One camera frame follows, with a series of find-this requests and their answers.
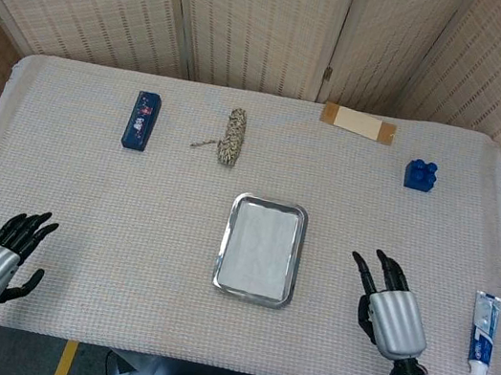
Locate braided rope bundle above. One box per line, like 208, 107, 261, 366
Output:
186, 99, 251, 170

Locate white woven tablecloth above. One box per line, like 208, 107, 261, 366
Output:
0, 45, 501, 375

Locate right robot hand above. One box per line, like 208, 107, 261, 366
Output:
335, 244, 443, 365

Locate white blue toothpaste tube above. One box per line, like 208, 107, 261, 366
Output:
460, 289, 501, 375

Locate dark blue printed box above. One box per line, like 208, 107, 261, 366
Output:
119, 88, 165, 155

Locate silver metal tray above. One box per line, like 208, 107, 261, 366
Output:
209, 187, 313, 313

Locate blue building block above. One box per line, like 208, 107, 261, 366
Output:
401, 156, 440, 194

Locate cardboard strip with cream card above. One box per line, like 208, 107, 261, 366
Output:
316, 100, 400, 147

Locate white paper sheet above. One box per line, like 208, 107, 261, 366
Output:
216, 198, 302, 301

